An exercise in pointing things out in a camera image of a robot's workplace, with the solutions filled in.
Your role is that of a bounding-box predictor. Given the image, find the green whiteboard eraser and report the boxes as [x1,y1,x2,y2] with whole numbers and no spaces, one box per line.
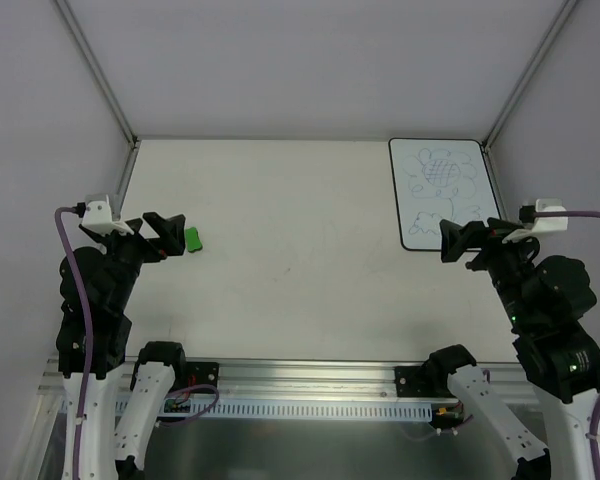
[184,227,203,253]

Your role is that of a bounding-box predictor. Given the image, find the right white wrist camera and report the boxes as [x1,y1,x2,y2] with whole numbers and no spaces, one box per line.
[503,198,568,243]

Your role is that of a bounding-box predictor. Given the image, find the aluminium frame post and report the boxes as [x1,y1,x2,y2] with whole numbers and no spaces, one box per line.
[481,0,581,218]
[51,0,140,214]

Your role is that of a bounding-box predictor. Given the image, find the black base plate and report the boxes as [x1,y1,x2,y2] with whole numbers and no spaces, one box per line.
[185,361,220,395]
[393,365,453,399]

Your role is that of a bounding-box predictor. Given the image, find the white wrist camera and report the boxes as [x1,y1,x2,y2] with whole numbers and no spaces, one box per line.
[80,194,134,236]
[503,198,568,243]

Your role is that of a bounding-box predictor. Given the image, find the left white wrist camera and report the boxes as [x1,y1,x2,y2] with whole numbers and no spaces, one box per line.
[80,194,134,236]

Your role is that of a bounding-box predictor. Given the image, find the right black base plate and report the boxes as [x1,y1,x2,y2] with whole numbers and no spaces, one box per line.
[393,365,453,399]

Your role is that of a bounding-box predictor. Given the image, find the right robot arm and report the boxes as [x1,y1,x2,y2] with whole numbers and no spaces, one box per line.
[420,219,600,479]

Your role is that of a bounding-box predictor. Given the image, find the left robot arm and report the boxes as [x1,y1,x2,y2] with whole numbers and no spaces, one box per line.
[54,206,188,479]

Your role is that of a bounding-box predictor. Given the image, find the aluminium mounting rail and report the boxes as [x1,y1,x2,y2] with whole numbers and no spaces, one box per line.
[37,358,536,404]

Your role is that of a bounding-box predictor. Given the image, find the white slotted cable duct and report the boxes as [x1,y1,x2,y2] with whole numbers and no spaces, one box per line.
[203,399,433,423]

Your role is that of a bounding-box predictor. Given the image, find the small whiteboard black frame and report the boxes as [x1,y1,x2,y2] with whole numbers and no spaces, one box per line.
[388,138,502,251]

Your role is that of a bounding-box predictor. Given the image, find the right aluminium frame post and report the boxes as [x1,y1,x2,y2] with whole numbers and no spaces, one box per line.
[481,0,581,218]

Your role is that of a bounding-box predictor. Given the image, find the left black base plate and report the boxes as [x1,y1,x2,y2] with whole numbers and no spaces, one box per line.
[185,361,220,395]

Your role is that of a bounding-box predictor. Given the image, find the left aluminium frame post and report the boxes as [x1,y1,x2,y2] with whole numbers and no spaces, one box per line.
[51,0,140,214]

